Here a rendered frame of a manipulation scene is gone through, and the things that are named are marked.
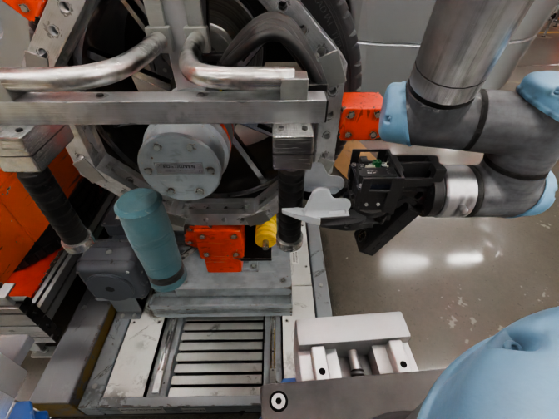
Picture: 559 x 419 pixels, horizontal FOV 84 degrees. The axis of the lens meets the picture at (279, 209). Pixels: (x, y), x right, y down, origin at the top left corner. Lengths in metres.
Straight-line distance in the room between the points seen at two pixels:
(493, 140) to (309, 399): 0.35
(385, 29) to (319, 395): 0.86
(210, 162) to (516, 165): 0.41
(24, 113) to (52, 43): 0.20
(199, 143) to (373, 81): 0.65
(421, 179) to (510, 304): 1.21
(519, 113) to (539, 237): 1.57
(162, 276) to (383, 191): 0.53
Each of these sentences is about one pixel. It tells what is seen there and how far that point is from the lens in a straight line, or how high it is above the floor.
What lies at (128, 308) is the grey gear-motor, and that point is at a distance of 1.29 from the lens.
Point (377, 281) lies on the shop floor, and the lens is 1.43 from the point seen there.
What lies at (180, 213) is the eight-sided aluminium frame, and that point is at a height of 0.62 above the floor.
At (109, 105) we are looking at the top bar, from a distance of 0.43.
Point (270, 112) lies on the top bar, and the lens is 0.39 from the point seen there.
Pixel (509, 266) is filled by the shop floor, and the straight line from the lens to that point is 1.75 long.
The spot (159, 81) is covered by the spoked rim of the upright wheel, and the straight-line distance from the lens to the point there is 0.73.
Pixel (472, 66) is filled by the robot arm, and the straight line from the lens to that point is 0.37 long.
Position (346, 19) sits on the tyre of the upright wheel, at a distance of 0.65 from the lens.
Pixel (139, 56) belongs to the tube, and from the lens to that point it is 0.48.
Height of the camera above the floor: 1.13
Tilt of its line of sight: 42 degrees down
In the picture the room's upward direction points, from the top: straight up
